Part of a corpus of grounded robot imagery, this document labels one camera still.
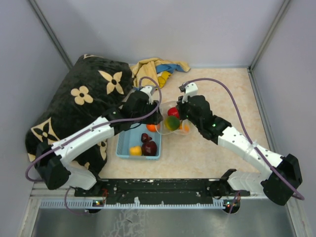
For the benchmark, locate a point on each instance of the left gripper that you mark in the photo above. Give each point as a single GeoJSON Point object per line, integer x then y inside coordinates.
{"type": "Point", "coordinates": [155, 119]}

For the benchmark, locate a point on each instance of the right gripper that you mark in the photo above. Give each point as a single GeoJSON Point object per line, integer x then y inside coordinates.
{"type": "Point", "coordinates": [180, 105]}

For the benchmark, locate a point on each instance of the small orange mango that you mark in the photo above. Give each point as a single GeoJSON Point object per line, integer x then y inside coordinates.
{"type": "Point", "coordinates": [185, 126]}

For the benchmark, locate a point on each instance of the clear zip top bag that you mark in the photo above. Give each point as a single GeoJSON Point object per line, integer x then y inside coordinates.
{"type": "Point", "coordinates": [161, 129]}

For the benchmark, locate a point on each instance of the green yellow mango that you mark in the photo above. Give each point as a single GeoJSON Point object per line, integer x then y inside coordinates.
{"type": "Point", "coordinates": [172, 123]}

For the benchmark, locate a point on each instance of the orange tangerine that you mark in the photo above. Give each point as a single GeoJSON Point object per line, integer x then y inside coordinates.
{"type": "Point", "coordinates": [151, 127]}

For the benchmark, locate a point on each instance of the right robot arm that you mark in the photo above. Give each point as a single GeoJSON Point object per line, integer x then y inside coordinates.
{"type": "Point", "coordinates": [279, 175]}

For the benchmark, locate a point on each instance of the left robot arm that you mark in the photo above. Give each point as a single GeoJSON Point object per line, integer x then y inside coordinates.
{"type": "Point", "coordinates": [53, 162]}

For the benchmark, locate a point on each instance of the light blue plastic basket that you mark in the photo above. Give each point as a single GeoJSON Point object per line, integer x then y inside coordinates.
{"type": "Point", "coordinates": [132, 138]}

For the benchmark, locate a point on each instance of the small dark red fruit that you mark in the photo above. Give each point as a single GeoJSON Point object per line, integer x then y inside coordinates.
{"type": "Point", "coordinates": [145, 138]}

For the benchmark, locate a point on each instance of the yellow blue crumpled cloth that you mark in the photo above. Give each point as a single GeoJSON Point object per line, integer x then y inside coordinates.
{"type": "Point", "coordinates": [158, 69]}

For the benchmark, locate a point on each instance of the black floral pillow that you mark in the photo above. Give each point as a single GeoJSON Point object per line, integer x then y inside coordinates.
{"type": "Point", "coordinates": [92, 86]}

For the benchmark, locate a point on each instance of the dark red apple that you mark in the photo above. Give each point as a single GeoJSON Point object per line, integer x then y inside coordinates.
{"type": "Point", "coordinates": [149, 148]}

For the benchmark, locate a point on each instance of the yellow peach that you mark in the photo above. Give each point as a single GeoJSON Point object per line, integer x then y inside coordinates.
{"type": "Point", "coordinates": [135, 151]}

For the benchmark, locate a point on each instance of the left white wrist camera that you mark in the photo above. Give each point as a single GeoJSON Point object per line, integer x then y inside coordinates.
{"type": "Point", "coordinates": [149, 90]}

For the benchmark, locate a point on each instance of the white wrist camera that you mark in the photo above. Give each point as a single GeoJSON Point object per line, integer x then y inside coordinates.
{"type": "Point", "coordinates": [189, 89]}
{"type": "Point", "coordinates": [149, 90]}

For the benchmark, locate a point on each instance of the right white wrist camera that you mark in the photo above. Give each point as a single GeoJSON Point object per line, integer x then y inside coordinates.
{"type": "Point", "coordinates": [189, 89]}

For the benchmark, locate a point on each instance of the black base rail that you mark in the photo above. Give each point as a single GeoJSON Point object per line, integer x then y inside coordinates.
{"type": "Point", "coordinates": [164, 193]}

